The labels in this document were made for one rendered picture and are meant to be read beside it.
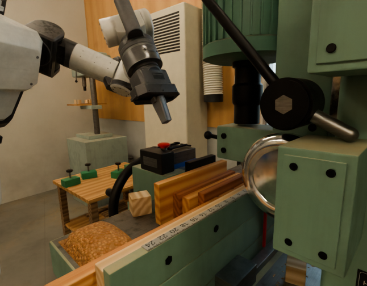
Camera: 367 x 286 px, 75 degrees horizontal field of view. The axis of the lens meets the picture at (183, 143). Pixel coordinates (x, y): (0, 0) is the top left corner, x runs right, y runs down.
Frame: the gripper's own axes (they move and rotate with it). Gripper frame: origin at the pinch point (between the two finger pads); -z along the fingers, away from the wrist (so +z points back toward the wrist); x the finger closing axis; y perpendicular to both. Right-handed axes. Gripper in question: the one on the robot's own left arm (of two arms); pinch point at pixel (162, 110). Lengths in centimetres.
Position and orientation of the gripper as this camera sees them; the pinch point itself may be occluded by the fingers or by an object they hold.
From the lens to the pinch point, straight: 55.7
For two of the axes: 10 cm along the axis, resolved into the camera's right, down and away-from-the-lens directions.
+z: -3.8, -9.1, 1.8
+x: -7.0, 1.5, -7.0
